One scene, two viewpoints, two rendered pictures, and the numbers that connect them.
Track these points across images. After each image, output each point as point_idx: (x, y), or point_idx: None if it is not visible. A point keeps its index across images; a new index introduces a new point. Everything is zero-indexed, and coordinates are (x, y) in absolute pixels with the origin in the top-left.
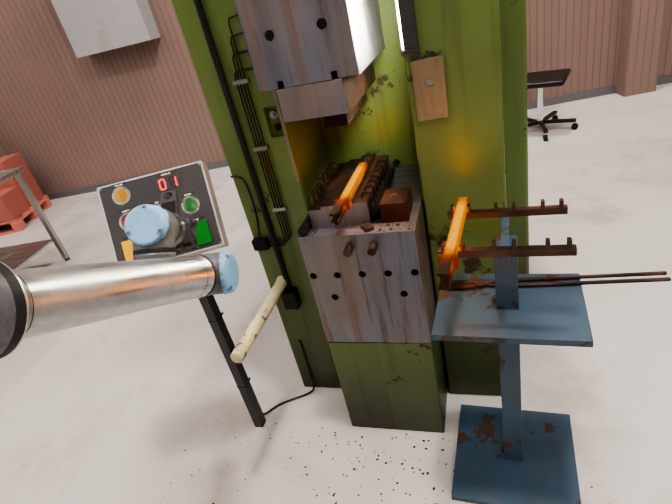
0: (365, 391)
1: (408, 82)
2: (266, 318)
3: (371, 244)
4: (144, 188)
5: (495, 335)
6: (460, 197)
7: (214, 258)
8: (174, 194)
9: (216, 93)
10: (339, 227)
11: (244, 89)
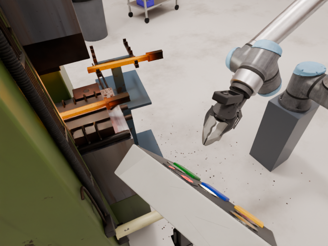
0: None
1: None
2: None
3: (122, 106)
4: (208, 196)
5: (142, 87)
6: (87, 69)
7: (240, 48)
8: (218, 91)
9: (17, 102)
10: (112, 121)
11: (28, 68)
